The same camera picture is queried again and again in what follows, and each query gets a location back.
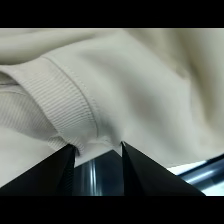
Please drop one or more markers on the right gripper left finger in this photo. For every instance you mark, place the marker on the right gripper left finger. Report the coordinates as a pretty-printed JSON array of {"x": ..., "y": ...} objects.
[{"x": 43, "y": 176}]

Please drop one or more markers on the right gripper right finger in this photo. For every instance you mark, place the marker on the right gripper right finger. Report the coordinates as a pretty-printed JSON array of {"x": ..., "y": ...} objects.
[{"x": 150, "y": 180}]

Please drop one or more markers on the beige sweatshirt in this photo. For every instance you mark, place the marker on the beige sweatshirt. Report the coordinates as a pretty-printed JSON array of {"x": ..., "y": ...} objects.
[{"x": 133, "y": 83}]

